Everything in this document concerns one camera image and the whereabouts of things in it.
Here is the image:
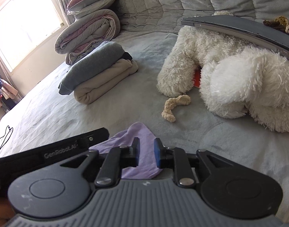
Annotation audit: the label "beige rope toy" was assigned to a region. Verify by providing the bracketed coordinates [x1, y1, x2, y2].
[161, 95, 192, 123]

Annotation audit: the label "person's left hand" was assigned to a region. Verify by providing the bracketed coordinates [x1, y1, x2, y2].
[0, 197, 16, 224]

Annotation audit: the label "folded grey pink quilt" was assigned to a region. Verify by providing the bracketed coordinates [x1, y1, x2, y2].
[55, 9, 121, 65]

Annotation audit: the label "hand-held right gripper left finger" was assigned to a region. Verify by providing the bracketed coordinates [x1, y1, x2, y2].
[60, 137, 141, 187]

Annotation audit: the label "long black cable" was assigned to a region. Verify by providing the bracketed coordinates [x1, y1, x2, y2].
[0, 125, 14, 152]

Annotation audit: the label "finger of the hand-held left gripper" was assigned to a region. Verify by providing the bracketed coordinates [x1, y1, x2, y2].
[79, 127, 110, 150]

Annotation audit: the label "white plush toy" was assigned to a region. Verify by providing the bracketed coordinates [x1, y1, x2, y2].
[156, 11, 289, 133]

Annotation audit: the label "window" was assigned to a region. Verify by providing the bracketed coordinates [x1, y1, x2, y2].
[0, 0, 64, 72]

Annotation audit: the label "folded grey sweater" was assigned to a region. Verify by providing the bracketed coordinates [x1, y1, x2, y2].
[58, 41, 126, 95]

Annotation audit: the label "folded beige garment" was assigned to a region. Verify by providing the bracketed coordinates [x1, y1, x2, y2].
[74, 59, 139, 105]

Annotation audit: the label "purple pants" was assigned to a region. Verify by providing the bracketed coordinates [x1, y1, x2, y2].
[89, 122, 164, 180]

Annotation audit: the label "grey bed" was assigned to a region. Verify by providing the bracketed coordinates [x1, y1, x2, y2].
[0, 26, 289, 227]

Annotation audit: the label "brown yellow rope toy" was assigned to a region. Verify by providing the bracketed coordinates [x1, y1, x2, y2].
[263, 16, 289, 34]

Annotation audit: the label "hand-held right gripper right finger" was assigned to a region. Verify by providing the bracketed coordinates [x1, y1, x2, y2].
[154, 138, 232, 187]

